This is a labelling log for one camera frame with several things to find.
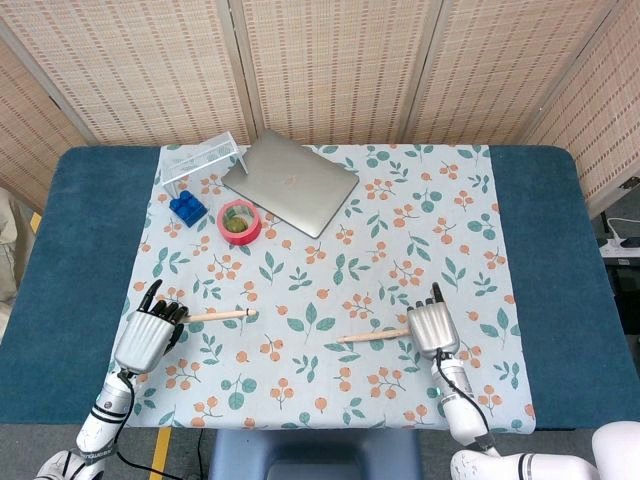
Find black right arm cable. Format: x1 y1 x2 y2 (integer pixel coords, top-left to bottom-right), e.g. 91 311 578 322
435 348 496 449

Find light wooden stick handle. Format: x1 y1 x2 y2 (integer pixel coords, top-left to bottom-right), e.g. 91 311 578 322
185 308 258 324
336 326 412 345

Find grey laptop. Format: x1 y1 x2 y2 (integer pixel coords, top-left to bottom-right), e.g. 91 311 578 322
220 129 361 240

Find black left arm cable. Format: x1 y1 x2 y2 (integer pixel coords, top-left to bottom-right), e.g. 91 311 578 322
112 371 207 480

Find woven bamboo folding screen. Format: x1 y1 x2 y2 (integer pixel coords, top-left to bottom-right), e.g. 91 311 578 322
0 0 640 217

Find white power strip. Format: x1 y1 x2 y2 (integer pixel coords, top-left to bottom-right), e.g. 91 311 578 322
597 237 640 252

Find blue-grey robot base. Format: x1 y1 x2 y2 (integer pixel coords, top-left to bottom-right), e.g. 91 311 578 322
206 428 422 480

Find white power cable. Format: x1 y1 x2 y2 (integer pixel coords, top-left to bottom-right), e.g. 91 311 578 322
607 217 640 242

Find white wire rack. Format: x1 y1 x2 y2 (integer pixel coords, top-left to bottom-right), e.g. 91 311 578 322
160 130 250 198

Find red tape roll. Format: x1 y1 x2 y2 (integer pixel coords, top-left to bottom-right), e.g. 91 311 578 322
215 198 263 247

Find beige fabric bundle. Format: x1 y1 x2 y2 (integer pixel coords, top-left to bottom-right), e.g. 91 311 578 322
0 188 34 304

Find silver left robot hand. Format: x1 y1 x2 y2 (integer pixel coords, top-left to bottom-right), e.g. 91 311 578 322
113 279 191 376

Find floral fruit print tablecloth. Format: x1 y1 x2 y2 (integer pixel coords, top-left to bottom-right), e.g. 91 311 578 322
119 143 539 433

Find teal table cover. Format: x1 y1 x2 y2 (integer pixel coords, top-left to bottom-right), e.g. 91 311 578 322
0 144 629 432

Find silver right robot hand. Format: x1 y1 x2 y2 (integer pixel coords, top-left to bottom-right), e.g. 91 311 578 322
406 282 463 361

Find blue toy building brick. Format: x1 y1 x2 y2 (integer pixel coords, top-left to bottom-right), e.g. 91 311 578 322
168 189 209 232

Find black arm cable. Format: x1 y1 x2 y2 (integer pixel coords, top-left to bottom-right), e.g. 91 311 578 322
435 348 496 449
112 371 207 480

